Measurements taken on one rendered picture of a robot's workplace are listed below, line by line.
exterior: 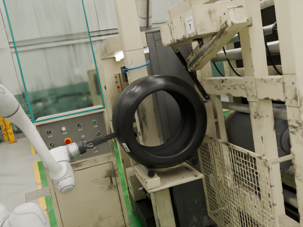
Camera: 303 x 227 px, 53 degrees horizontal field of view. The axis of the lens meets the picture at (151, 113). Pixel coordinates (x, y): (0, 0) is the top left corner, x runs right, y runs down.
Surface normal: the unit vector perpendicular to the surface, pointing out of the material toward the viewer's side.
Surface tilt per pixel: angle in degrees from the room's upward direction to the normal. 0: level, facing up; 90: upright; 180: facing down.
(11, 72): 90
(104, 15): 90
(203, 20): 90
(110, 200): 90
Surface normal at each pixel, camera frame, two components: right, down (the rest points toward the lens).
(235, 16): 0.18, -0.20
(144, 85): -0.18, -0.55
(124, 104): -0.47, -0.24
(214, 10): 0.25, 0.11
